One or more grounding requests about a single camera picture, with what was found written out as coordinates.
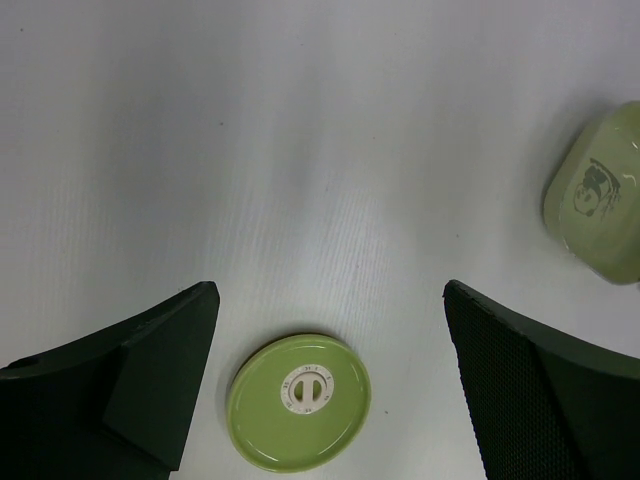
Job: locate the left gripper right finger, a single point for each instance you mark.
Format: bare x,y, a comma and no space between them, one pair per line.
543,404

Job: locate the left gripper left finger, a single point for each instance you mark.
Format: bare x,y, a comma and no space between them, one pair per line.
116,404

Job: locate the green round lid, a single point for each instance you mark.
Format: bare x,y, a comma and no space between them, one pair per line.
297,403

